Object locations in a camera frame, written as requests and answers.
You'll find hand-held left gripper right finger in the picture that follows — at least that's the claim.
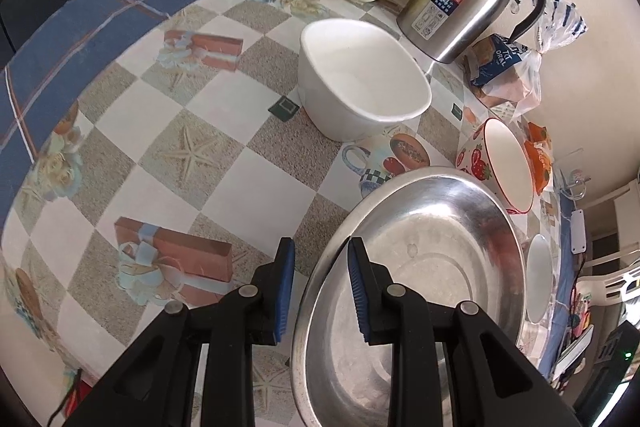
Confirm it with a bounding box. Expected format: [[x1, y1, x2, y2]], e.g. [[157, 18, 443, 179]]
[[347, 236, 583, 427]]

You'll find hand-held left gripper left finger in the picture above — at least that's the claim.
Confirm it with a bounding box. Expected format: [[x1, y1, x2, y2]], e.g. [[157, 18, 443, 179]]
[[65, 237, 297, 427]]

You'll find large steel basin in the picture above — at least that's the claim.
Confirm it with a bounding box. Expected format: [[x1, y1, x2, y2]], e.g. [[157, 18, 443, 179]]
[[290, 167, 528, 427]]

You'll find strawberry print bowl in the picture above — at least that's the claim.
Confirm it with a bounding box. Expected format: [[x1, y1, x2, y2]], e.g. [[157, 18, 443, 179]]
[[455, 117, 536, 215]]

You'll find small white plate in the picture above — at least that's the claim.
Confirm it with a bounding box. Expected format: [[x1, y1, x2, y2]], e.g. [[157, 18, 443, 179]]
[[525, 234, 555, 325]]

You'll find printed checked tablecloth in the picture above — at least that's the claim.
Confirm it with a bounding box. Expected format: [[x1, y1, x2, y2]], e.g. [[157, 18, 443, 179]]
[[0, 0, 566, 427]]

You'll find white square bowl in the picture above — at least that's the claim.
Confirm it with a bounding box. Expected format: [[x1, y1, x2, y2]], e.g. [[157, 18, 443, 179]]
[[297, 19, 433, 142]]

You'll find orange snack packet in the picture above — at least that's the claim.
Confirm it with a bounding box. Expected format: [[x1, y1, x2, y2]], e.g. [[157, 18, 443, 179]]
[[524, 142, 555, 195], [525, 122, 551, 145]]

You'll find white power strip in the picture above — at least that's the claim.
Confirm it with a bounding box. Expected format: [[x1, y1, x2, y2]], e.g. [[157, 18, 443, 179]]
[[570, 208, 588, 254]]

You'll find clear glass cup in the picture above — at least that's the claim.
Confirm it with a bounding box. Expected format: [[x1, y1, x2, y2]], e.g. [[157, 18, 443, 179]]
[[557, 149, 591, 200]]

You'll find bagged sliced bread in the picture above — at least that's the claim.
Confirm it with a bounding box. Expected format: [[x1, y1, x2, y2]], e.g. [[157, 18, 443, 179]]
[[462, 0, 591, 118]]

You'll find blue plaid tablecloth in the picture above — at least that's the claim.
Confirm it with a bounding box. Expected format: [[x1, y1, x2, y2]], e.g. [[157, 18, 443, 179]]
[[0, 0, 311, 158]]

